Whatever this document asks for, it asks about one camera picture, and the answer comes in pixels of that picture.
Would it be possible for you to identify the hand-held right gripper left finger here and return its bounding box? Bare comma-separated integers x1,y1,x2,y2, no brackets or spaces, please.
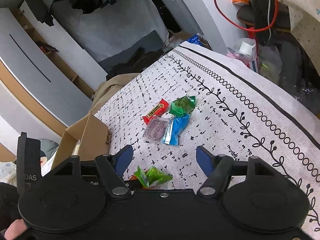
53,144,134,201

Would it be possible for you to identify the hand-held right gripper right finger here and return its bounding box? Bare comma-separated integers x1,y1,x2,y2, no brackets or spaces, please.
195,145,277,200

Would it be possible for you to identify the light green snack packet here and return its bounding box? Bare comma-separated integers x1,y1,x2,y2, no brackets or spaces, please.
134,165,173,188

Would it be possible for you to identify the blue snack packet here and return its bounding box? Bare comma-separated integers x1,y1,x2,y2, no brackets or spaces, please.
162,114,191,146

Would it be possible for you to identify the brown cardboard box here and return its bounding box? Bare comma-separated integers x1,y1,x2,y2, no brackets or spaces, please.
51,113,112,171

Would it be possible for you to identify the clear purple snack packet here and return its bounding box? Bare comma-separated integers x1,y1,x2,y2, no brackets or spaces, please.
143,116,173,143

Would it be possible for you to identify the red snack packet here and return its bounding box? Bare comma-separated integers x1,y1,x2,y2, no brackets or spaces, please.
143,98,170,125

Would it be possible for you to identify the dark green snack packet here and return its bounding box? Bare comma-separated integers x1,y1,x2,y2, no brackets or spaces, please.
169,95,197,117

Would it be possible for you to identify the person's left hand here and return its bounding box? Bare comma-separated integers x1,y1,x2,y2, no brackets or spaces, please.
4,219,28,240

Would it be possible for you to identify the dog face plush pillow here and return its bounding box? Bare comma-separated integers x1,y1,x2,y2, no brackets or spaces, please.
40,139,60,161

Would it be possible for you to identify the black and white printed blanket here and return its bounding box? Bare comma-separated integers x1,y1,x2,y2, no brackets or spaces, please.
94,41,320,240

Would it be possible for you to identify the beige blanket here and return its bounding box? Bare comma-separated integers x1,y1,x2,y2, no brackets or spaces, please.
89,73,140,117

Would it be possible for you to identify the dark clothes pile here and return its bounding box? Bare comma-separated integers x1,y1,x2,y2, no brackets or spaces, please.
105,47,168,81

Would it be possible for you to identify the grey wardrobe door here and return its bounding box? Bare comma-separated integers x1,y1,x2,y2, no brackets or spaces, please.
0,6,93,128

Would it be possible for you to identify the blue patterned bag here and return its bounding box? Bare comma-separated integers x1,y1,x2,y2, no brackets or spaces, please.
186,34,204,46

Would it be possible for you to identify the floral tablecloth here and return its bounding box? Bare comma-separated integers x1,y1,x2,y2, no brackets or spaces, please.
254,0,320,47

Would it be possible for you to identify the red cable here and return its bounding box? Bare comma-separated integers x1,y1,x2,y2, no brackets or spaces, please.
213,0,279,49

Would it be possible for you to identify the white cable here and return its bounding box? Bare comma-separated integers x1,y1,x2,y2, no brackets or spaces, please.
267,0,273,38

